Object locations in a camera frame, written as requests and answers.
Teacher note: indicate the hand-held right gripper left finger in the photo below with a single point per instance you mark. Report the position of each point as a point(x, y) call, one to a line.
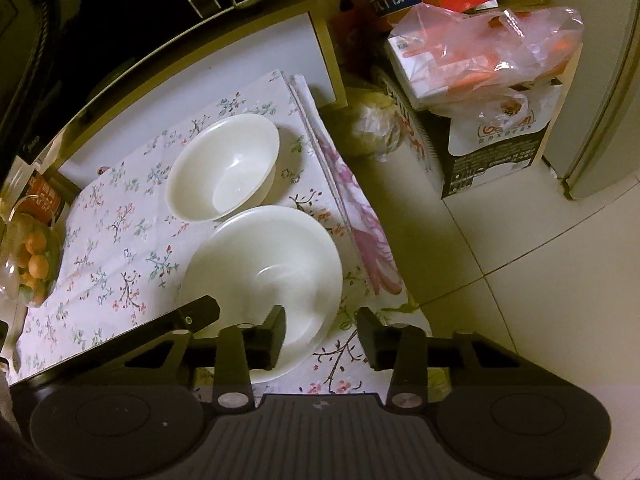
point(277, 335)

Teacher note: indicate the red label box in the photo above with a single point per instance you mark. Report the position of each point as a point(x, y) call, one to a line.
point(47, 200)

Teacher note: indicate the black microwave oven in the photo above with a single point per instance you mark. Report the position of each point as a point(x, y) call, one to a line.
point(125, 10)

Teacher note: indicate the white refrigerator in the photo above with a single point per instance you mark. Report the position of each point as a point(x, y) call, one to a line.
point(600, 85)

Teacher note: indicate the glass jar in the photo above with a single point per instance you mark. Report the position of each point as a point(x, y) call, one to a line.
point(25, 240)

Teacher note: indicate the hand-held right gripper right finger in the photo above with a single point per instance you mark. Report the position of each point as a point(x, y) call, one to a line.
point(367, 340)

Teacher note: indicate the pile of small oranges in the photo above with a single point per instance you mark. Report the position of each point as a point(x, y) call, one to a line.
point(37, 265)

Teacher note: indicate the white bowl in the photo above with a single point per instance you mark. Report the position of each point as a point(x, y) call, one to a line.
point(225, 160)
point(260, 260)

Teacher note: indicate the floral tablecloth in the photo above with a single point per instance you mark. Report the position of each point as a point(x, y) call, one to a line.
point(115, 240)

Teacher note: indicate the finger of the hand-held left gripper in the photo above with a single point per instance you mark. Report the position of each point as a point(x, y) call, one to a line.
point(150, 332)

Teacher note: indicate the patterned under tablecloth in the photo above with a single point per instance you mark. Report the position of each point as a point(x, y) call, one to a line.
point(360, 210)

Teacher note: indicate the black and white cardboard box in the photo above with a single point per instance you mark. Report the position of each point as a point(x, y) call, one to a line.
point(500, 150)

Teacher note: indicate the plastic bag of orange packets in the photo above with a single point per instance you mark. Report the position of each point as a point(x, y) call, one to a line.
point(475, 50)

